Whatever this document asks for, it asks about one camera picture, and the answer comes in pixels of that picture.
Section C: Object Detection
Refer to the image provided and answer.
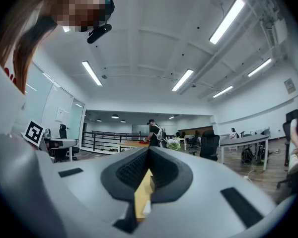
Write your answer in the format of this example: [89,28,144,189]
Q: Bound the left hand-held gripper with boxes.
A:
[20,119,54,158]

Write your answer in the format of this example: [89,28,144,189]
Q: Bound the black head-worn camera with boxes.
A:
[86,23,113,45]

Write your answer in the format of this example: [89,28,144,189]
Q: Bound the fluorescent ceiling light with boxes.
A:
[212,85,234,99]
[209,0,246,45]
[171,68,194,92]
[81,60,103,86]
[247,58,273,78]

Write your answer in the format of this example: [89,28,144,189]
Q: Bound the white desk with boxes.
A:
[49,137,78,162]

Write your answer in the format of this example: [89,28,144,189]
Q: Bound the black metal railing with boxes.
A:
[81,130,149,155]

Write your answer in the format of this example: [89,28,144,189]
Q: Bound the black backpack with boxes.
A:
[255,144,270,164]
[240,146,255,165]

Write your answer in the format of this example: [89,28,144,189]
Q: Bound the green head strap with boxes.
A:
[100,0,115,22]

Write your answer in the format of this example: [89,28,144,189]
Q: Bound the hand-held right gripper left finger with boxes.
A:
[36,147,150,238]

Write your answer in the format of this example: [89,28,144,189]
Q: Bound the grey curved desk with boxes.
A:
[220,134,270,172]

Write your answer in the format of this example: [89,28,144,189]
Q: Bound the person's white printed shirt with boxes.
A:
[0,46,27,140]

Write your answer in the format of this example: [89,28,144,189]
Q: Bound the wooden work table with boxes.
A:
[117,140,151,153]

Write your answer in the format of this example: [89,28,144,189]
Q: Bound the white flower bunch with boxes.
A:
[166,138,182,151]

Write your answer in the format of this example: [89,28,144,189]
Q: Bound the wall poster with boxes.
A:
[284,77,297,95]

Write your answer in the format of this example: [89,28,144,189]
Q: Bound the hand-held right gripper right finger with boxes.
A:
[138,147,277,238]

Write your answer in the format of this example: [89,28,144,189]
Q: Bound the white paper notice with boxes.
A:
[55,107,70,123]

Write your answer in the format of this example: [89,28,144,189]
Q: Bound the white air conditioner unit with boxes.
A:
[260,16,289,49]

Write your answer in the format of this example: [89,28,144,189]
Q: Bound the person's head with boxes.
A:
[53,0,115,33]

